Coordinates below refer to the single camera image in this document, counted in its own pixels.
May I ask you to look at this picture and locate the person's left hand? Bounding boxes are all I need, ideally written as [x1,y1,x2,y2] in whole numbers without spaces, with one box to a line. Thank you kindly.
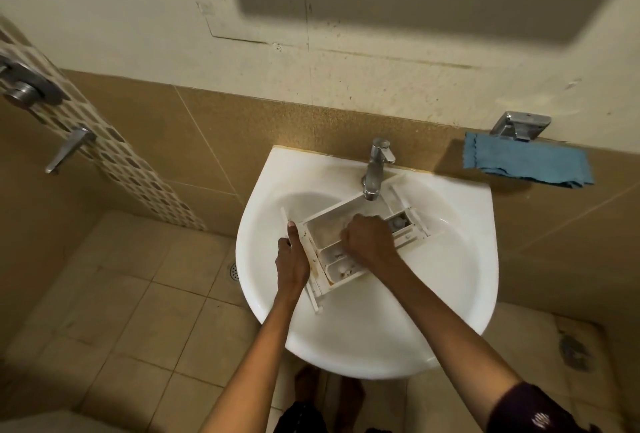
[275,221,312,298]

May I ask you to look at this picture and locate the person's right hand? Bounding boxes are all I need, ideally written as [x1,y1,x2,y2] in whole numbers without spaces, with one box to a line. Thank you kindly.
[339,213,403,274]

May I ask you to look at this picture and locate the white detergent drawer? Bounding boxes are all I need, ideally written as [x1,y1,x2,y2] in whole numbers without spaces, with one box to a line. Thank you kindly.
[279,182,433,315]

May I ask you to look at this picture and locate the white washing machine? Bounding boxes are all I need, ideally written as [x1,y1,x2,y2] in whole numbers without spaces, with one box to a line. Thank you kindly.
[0,410,93,433]

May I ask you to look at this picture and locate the person's right forearm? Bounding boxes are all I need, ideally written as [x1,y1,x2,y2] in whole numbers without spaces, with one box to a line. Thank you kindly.
[369,255,523,428]

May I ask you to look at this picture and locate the person's left forearm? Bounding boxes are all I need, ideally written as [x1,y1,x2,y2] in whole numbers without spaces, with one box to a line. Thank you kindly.
[199,290,303,433]

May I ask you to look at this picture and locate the person's dark patterned pants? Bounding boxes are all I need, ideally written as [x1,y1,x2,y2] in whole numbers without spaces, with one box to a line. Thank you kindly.
[273,400,329,433]

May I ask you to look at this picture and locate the person's dark patterned right sleeve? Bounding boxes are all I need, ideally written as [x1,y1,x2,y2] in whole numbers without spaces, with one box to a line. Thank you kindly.
[485,381,601,433]

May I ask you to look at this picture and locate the chrome sink faucet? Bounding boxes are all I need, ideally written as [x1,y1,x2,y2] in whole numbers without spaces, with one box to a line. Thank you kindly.
[361,137,397,202]

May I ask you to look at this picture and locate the white ceramic sink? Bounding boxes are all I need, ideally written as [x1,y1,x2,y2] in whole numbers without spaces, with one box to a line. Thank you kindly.
[235,145,500,381]

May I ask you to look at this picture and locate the blue cloth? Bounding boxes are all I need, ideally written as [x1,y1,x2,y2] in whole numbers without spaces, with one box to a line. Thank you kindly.
[462,131,595,189]

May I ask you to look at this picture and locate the chrome shower valve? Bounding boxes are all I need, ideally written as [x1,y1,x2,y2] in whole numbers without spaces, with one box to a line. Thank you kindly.
[0,55,63,109]

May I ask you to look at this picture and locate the chrome wall holder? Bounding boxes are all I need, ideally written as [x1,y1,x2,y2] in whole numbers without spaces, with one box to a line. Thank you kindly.
[489,111,553,143]

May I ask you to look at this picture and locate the chrome wall tap lever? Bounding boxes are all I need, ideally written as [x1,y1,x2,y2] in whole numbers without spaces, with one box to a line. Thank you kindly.
[45,126,97,175]

